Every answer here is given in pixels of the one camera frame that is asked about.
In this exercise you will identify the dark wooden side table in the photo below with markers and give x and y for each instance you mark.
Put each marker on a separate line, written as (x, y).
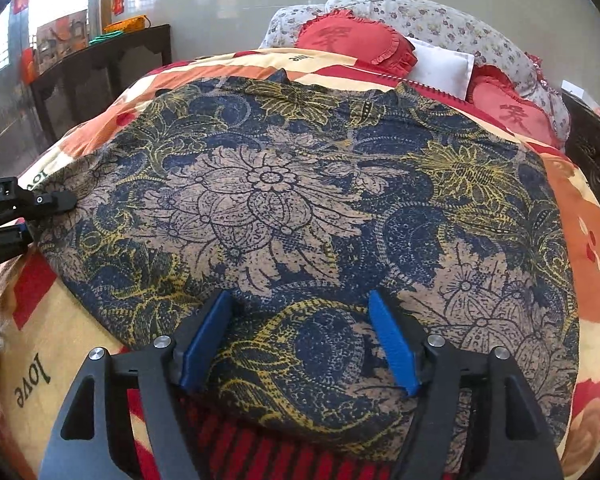
(83, 84)

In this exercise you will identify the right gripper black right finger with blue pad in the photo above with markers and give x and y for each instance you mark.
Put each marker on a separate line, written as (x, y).
(507, 437)

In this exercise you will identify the red heart pillow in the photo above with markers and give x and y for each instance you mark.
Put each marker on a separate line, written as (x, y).
(541, 116)
(369, 41)

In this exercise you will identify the orange red cream blanket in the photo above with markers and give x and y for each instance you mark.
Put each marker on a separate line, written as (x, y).
(47, 331)

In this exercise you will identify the red paper window decoration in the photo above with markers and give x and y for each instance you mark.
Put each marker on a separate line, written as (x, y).
(117, 7)

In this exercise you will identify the red heart pillow left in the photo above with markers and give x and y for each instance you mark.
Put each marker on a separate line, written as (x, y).
(369, 41)

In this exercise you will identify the red heart pillow right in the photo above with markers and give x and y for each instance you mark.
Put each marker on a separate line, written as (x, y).
(541, 116)

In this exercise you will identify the floral white quilt roll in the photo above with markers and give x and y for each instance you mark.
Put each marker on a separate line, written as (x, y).
(444, 27)

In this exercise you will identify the dark wooden nightstand right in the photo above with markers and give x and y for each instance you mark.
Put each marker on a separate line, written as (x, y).
(583, 144)

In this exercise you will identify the brown navy floral garment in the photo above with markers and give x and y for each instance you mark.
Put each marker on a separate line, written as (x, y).
(300, 200)

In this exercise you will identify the orange bag on table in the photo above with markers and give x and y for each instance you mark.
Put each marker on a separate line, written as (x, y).
(134, 24)

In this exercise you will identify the white pillow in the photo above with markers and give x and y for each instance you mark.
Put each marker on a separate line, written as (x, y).
(442, 69)

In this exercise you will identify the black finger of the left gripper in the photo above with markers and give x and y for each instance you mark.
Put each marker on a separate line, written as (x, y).
(42, 204)

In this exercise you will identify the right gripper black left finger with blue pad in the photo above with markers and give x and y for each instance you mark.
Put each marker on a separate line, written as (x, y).
(92, 437)

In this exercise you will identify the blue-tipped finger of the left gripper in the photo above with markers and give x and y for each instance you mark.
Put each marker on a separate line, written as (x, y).
(14, 241)

